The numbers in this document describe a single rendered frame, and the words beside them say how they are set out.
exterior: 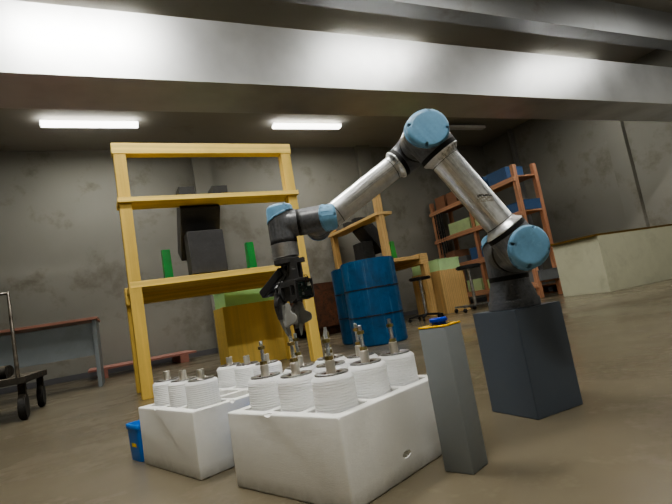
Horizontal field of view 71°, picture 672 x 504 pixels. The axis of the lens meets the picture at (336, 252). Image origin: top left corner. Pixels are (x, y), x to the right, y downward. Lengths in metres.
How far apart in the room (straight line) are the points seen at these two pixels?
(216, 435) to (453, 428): 0.67
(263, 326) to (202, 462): 3.16
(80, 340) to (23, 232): 3.04
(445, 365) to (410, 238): 8.78
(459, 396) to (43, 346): 5.01
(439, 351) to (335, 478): 0.34
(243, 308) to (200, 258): 0.90
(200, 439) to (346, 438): 0.54
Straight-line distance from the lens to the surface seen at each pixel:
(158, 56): 4.11
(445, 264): 7.89
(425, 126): 1.35
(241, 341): 4.46
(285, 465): 1.14
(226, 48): 4.26
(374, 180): 1.45
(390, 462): 1.10
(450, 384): 1.08
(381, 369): 1.12
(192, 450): 1.45
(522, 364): 1.44
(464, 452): 1.12
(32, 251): 8.26
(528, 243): 1.35
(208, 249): 3.78
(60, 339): 5.69
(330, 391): 1.03
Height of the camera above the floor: 0.39
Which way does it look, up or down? 7 degrees up
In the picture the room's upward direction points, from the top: 10 degrees counter-clockwise
